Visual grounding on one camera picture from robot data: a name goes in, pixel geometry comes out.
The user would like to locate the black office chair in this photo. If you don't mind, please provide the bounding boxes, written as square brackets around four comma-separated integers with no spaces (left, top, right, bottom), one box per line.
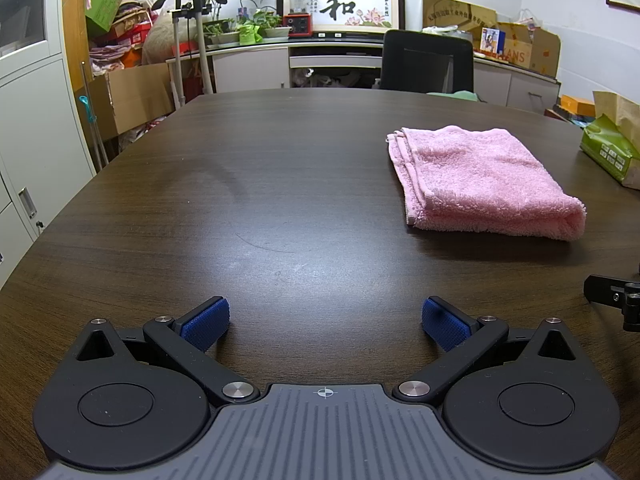
[379,29,475,95]

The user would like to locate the potted green plants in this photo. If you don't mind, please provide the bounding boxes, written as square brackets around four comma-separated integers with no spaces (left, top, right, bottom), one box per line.
[202,0,292,46]

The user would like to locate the green tissue pack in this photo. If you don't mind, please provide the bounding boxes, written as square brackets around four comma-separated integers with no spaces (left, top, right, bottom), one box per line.
[579,114,640,189]

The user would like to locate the pile of colourful boxes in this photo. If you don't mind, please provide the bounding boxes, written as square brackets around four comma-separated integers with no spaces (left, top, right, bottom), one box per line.
[89,0,153,72]

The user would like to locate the pink towel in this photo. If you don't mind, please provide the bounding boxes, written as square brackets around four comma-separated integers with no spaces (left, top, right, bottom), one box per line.
[386,126,587,242]

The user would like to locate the orange box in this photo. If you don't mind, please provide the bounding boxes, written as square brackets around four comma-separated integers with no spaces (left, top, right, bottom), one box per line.
[559,94,597,117]

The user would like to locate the brown paper bag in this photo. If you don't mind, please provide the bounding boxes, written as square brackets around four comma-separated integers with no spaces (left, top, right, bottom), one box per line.
[592,90,640,133]

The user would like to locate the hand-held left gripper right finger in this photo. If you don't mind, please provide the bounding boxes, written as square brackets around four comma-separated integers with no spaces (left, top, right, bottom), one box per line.
[392,296,578,407]

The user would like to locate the red blender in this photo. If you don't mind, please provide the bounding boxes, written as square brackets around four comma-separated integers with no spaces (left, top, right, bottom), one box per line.
[282,0,314,37]

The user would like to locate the white metal cabinet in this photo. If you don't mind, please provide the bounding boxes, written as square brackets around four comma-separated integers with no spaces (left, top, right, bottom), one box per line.
[0,0,97,286]

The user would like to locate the large open cardboard box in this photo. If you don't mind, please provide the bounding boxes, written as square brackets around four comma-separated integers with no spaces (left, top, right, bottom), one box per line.
[75,62,177,142]

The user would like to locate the white curved sideboard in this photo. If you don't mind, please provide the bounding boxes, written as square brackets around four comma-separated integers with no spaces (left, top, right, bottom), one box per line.
[165,32,562,111]

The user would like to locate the flat cardboard sheet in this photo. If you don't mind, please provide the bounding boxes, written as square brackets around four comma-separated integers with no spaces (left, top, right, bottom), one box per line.
[422,0,499,37]

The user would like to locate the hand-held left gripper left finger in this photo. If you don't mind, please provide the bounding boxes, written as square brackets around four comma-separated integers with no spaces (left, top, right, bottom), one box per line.
[75,296,261,407]

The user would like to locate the printed cardboard box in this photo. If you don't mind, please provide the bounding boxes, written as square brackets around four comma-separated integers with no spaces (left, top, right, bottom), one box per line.
[481,22,562,79]

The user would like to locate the green seat cushion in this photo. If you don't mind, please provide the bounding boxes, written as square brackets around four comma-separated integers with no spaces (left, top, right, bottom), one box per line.
[426,90,482,104]

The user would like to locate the metal mop handle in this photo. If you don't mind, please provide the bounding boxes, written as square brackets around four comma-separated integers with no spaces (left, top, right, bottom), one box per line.
[79,60,110,172]

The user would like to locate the framed calligraphy picture with lotus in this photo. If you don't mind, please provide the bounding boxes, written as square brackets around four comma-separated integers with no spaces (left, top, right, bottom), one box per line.
[276,0,406,32]

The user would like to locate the white stand with black hanger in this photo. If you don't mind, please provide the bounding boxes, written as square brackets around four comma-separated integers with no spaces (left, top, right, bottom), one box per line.
[151,0,228,110]

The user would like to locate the green cardboard box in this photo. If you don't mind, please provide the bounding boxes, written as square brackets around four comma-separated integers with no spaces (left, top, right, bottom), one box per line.
[85,0,123,37]

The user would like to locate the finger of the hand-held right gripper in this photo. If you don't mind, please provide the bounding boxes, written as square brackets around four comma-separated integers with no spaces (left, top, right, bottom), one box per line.
[583,272,640,333]

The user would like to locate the beige stuffed sack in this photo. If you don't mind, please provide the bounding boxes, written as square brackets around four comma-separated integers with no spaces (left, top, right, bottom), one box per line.
[142,6,178,65]

